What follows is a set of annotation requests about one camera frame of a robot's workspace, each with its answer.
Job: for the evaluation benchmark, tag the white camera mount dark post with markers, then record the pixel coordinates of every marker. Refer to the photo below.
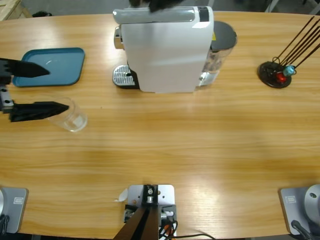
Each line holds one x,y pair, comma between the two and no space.
165,195

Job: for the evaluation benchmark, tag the teal coffee capsule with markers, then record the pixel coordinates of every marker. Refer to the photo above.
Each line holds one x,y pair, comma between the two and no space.
289,70

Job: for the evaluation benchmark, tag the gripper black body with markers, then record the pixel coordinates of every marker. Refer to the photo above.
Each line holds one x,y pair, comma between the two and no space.
5,92

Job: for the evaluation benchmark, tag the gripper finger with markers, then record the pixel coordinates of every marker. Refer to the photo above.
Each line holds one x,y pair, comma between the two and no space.
136,2
165,4
25,69
37,111

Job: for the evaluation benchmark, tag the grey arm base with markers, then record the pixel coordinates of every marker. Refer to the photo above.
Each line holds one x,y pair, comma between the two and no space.
15,210
292,207

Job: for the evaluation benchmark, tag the black bundle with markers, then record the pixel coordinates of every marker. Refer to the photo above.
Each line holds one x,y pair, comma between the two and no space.
42,14

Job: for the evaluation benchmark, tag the white tape scrap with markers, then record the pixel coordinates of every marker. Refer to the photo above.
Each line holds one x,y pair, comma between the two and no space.
122,196

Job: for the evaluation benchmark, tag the clear water tank black lid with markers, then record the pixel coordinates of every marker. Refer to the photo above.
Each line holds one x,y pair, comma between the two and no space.
223,35

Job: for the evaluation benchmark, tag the red coffee capsule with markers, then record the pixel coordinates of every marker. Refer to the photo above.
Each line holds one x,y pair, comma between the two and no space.
281,78

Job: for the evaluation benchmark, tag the teal plastic tray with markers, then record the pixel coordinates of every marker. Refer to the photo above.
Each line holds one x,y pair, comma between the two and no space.
62,65

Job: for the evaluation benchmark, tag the white capsule coffee machine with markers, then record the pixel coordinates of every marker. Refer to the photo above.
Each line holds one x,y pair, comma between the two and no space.
162,57

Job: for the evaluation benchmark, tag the clear glass cup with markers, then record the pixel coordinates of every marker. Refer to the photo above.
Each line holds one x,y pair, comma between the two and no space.
75,120

